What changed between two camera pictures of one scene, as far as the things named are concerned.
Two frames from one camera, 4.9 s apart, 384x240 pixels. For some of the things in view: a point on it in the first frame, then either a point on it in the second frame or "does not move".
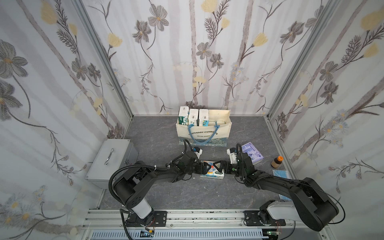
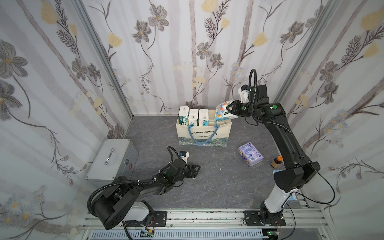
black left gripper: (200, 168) to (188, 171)
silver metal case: (115, 154) does not move
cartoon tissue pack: (193, 116) does not move
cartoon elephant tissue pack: (213, 172) to (221, 113)
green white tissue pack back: (183, 115) does not move
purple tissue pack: (254, 154) does not move
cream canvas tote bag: (216, 134) does not move
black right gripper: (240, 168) to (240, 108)
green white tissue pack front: (203, 117) does not move
